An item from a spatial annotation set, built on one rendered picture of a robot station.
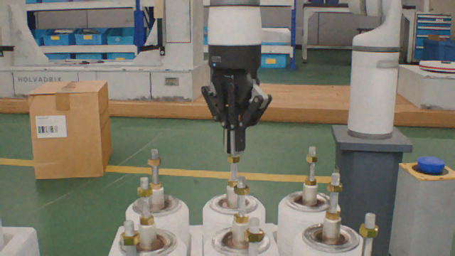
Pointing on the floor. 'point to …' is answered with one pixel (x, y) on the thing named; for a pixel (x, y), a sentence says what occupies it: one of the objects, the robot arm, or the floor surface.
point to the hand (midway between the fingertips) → (234, 141)
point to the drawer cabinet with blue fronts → (443, 25)
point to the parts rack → (143, 25)
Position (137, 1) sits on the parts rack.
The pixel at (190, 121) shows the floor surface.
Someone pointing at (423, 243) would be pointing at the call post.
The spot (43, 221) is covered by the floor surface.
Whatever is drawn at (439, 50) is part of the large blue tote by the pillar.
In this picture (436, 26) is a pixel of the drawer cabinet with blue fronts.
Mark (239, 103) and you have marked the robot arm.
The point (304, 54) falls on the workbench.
